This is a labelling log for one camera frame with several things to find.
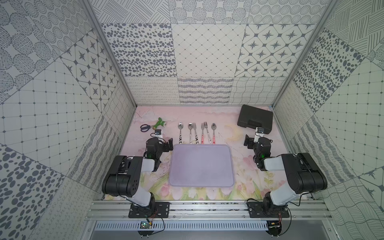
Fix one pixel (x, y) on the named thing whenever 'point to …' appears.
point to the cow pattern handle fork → (194, 127)
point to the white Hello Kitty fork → (206, 126)
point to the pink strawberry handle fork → (202, 138)
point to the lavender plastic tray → (201, 165)
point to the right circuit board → (274, 225)
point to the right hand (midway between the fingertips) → (254, 137)
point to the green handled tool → (159, 123)
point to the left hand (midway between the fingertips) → (164, 137)
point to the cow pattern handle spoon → (180, 125)
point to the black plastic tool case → (252, 117)
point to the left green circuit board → (145, 225)
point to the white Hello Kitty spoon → (190, 127)
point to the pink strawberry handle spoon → (213, 127)
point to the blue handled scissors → (145, 127)
